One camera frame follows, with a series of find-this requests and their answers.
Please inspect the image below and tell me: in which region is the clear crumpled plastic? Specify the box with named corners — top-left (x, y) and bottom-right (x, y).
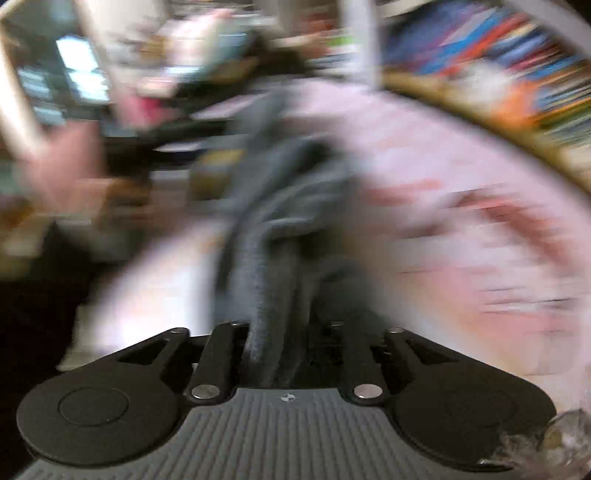
top-left (496, 408), bottom-right (591, 469)

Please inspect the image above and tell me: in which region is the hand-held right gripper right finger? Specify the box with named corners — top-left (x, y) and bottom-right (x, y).
top-left (318, 322), bottom-right (445, 406)

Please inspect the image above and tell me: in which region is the grey fleece garment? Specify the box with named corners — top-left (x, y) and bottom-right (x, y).
top-left (189, 88), bottom-right (372, 389)

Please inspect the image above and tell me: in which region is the pink checked tablecloth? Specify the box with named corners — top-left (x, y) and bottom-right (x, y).
top-left (60, 78), bottom-right (591, 416)

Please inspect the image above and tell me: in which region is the row of blue books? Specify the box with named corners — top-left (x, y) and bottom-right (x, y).
top-left (383, 0), bottom-right (591, 148)

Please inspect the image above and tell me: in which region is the wooden bookshelf with white post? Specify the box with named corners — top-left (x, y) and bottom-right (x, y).
top-left (342, 0), bottom-right (591, 195)

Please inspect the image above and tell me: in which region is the person's left hand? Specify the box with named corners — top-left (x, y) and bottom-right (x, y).
top-left (23, 124), bottom-right (110, 209)

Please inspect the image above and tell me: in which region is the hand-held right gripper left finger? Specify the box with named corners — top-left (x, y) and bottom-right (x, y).
top-left (117, 322), bottom-right (246, 403)

